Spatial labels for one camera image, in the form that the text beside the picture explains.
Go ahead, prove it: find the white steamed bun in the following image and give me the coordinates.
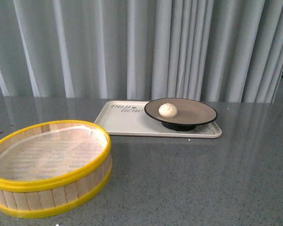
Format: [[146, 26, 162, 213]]
[[158, 103, 178, 118]]

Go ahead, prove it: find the brown plate with black rim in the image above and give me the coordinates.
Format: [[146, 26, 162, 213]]
[[144, 98, 218, 131]]

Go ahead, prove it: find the white bear print tray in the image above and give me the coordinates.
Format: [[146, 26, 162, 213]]
[[95, 100, 222, 139]]

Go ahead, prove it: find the grey pleated curtain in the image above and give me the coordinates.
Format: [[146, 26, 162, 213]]
[[0, 0, 283, 103]]

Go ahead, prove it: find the white steamer liner cloth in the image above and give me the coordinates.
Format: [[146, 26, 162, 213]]
[[0, 126, 108, 181]]

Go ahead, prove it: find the yellow rimmed bamboo steamer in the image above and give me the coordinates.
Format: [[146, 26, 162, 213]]
[[0, 120, 112, 218]]

